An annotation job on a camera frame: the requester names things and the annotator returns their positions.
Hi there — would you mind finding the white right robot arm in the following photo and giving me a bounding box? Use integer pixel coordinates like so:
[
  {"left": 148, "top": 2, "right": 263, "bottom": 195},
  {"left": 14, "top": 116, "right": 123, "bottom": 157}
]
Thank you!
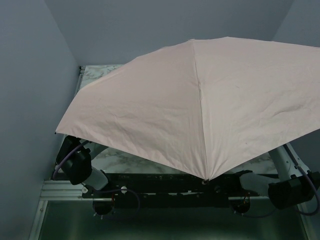
[{"left": 239, "top": 143, "right": 320, "bottom": 210}]

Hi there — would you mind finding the pink folding umbrella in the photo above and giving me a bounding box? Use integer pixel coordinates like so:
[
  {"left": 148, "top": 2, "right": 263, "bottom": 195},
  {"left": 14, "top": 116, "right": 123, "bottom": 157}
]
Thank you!
[{"left": 56, "top": 37, "right": 320, "bottom": 180}]

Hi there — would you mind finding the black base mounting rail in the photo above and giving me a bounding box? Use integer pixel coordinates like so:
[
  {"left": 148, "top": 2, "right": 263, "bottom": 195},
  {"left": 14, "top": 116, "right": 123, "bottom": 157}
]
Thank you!
[{"left": 82, "top": 173, "right": 258, "bottom": 209}]

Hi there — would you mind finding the aluminium frame rail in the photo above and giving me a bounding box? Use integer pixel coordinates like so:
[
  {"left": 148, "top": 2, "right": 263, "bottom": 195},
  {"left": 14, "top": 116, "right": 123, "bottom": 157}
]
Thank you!
[{"left": 27, "top": 65, "right": 86, "bottom": 240}]

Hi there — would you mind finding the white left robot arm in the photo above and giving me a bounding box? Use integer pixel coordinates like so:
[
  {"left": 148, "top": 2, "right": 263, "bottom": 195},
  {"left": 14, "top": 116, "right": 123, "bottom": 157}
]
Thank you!
[{"left": 52, "top": 135, "right": 109, "bottom": 191}]

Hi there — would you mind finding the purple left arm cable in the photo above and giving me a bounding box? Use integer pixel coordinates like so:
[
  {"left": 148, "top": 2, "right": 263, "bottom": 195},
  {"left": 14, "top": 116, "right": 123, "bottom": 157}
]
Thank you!
[{"left": 53, "top": 139, "right": 141, "bottom": 221}]

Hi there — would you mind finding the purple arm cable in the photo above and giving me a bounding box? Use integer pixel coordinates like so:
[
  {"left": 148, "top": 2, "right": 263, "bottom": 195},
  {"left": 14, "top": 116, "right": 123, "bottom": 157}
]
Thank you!
[
  {"left": 53, "top": 139, "right": 141, "bottom": 221},
  {"left": 232, "top": 144, "right": 320, "bottom": 218}
]

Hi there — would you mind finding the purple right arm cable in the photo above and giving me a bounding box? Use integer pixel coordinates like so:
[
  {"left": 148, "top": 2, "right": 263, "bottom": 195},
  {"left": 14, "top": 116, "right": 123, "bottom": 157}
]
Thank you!
[{"left": 232, "top": 144, "right": 320, "bottom": 218}]

